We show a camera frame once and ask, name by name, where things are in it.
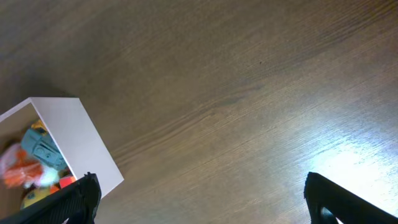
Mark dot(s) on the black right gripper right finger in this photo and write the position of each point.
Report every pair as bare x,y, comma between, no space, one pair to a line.
328,202

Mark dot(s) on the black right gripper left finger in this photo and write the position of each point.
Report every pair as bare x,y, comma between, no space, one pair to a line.
76,203

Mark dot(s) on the yellow ball blue letters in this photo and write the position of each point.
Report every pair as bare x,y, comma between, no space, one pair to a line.
37,194

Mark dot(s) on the white duck pink hat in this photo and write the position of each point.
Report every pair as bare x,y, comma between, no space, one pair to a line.
48,178

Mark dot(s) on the grey yellow toy truck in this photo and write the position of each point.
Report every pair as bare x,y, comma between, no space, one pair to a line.
39,144

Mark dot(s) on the colourful puzzle cube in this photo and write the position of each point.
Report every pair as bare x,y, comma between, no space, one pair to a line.
66,181

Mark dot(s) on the pink open box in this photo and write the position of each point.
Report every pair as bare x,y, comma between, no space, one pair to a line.
75,136

